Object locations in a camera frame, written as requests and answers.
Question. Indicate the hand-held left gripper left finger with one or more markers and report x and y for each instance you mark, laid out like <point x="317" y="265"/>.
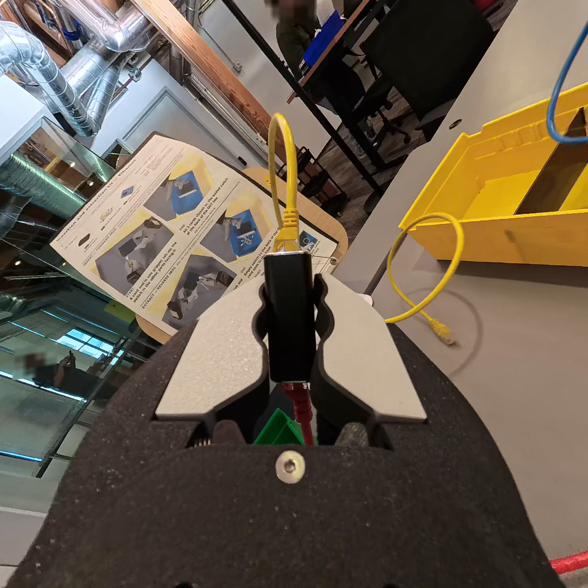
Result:
<point x="216" y="363"/>

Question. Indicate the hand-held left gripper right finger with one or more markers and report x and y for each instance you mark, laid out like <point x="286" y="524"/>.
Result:
<point x="367" y="363"/>

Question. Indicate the black ethernet port box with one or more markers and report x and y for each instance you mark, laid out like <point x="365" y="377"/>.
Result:
<point x="289" y="321"/>

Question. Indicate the green plastic bin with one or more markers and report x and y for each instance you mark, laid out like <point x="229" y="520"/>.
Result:
<point x="275" y="432"/>

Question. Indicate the yellow plastic bin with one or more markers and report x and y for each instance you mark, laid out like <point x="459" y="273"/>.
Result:
<point x="505" y="243"/>

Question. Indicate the instruction sheet on board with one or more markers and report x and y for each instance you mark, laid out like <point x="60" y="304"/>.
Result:
<point x="328" y="220"/>

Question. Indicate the printed instruction poster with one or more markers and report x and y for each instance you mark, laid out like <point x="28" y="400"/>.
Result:
<point x="160" y="220"/>

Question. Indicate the wooden support beam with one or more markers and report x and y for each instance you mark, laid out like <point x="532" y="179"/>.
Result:
<point x="206" y="59"/>

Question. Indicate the black office chair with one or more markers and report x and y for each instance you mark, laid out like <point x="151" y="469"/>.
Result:
<point x="427" y="55"/>

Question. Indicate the blue storage bin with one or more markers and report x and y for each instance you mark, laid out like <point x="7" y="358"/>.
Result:
<point x="321" y="41"/>

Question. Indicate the silver ventilation duct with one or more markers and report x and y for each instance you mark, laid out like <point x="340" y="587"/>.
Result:
<point x="59" y="78"/>

